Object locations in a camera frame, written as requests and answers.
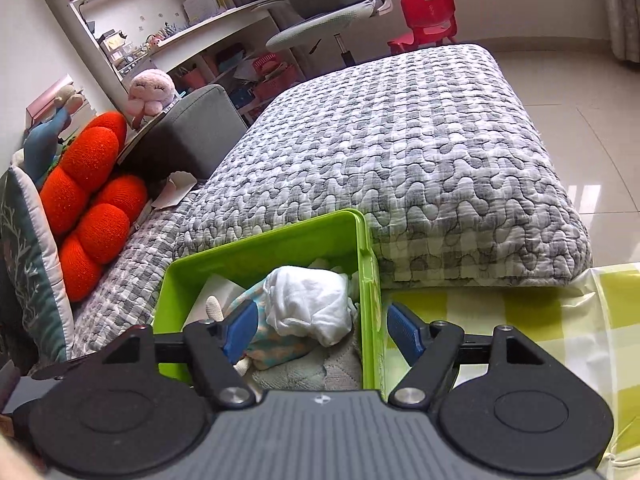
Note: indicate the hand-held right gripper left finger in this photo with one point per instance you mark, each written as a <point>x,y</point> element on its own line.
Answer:
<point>240,332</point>

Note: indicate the light blue dotted cloth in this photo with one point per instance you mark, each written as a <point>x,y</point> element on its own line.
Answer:
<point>280,352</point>

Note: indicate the pink octopus plush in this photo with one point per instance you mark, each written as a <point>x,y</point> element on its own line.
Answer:
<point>150,90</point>

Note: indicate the beige curtain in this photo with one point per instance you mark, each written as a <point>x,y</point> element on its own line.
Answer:
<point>625,10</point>

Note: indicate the blue plush toy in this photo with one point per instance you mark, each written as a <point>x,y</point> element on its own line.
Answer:
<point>45,145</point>

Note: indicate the teal tree-print pillow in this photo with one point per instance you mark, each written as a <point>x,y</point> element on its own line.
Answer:
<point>25,270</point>

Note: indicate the grey quilted cushion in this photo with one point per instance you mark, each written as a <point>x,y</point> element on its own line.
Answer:
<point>400,160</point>

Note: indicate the grey cloth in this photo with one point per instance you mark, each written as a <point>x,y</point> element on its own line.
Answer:
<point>330,365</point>

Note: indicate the pink storage basket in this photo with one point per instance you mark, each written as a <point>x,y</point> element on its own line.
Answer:
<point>275,85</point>

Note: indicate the white glove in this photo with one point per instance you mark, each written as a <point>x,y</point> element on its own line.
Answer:
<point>310,305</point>

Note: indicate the green plastic bin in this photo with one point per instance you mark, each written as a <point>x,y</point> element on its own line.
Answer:
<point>300,240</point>

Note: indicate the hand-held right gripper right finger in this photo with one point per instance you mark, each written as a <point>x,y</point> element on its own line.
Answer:
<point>404,334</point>

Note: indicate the red plastic chair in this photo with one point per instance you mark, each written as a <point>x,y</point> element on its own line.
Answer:
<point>430,10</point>

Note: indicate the pink box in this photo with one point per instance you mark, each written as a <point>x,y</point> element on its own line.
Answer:
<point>47,100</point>

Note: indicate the yellow checkered tablecloth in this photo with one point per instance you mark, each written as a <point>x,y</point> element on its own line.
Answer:
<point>550,320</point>

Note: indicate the white bookshelf desk unit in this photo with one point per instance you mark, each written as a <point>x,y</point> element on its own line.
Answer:
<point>240,10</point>

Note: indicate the grey office chair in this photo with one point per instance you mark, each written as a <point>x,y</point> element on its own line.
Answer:
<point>320,25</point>

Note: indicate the white paper box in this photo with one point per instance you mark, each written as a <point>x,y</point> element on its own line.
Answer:
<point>172,192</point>

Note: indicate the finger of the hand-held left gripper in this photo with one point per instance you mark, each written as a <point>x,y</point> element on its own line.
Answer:
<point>67,370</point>

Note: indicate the orange knitted cushion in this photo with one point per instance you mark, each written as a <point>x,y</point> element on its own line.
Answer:
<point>95,160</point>

